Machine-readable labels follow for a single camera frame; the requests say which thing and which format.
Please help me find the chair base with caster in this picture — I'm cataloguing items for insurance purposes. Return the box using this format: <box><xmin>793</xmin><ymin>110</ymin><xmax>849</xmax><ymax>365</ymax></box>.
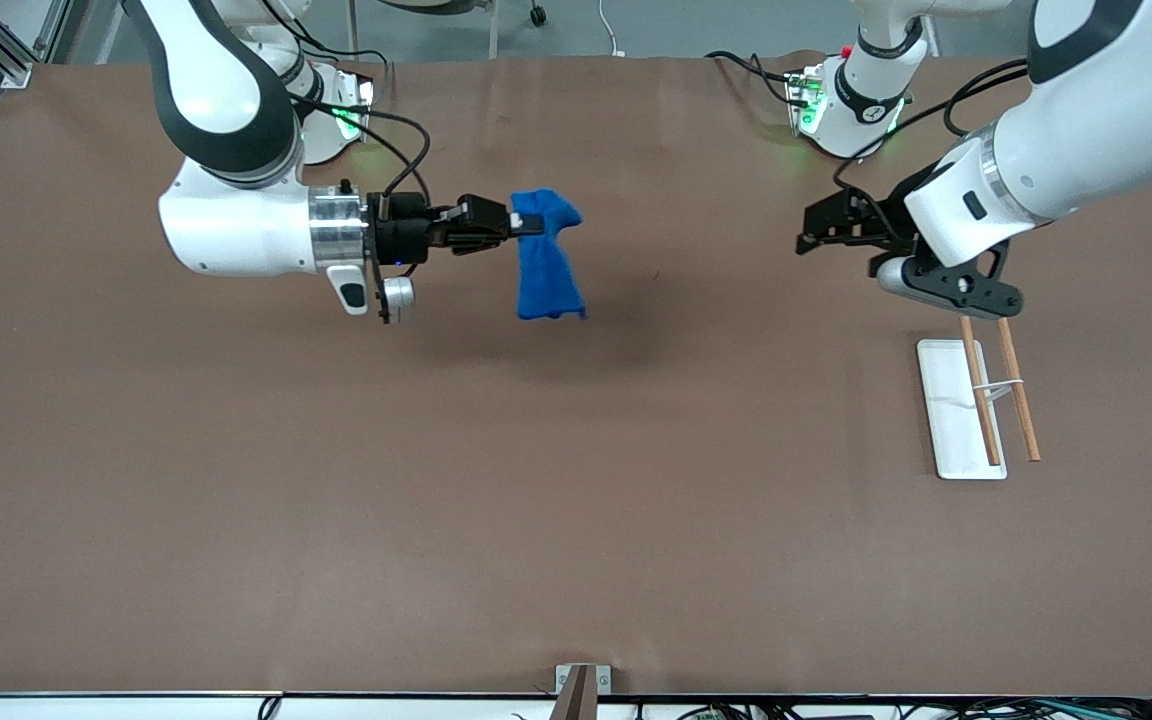
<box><xmin>351</xmin><ymin>0</ymin><xmax>547</xmax><ymax>59</ymax></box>

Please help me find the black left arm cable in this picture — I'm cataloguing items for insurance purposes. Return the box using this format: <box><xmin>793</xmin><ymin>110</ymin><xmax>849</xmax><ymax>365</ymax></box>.
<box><xmin>833</xmin><ymin>58</ymin><xmax>1032</xmax><ymax>191</ymax></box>

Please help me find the metal table edge bracket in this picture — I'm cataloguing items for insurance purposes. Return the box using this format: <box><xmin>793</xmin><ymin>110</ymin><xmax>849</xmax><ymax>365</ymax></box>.
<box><xmin>554</xmin><ymin>664</ymin><xmax>612</xmax><ymax>720</ymax></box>

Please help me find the white rack with wooden bars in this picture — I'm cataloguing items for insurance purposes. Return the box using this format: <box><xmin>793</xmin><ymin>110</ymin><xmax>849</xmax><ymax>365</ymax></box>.
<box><xmin>916</xmin><ymin>315</ymin><xmax>1042</xmax><ymax>481</ymax></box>

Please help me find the black arm base cable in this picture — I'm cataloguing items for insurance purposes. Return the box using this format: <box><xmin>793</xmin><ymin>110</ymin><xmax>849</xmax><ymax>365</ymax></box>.
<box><xmin>704</xmin><ymin>50</ymin><xmax>802</xmax><ymax>106</ymax></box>
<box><xmin>306</xmin><ymin>40</ymin><xmax>394</xmax><ymax>79</ymax></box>

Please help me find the blue microfibre towel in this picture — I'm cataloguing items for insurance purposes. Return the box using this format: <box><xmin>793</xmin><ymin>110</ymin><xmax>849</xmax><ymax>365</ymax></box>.
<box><xmin>511</xmin><ymin>188</ymin><xmax>587</xmax><ymax>321</ymax></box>

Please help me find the white table edge rail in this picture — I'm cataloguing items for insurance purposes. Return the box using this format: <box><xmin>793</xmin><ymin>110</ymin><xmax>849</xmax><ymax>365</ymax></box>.
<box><xmin>0</xmin><ymin>690</ymin><xmax>1152</xmax><ymax>720</ymax></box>

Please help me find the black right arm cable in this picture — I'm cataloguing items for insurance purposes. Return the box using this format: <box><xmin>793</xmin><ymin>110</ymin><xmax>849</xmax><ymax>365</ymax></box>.
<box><xmin>291</xmin><ymin>95</ymin><xmax>432</xmax><ymax>206</ymax></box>

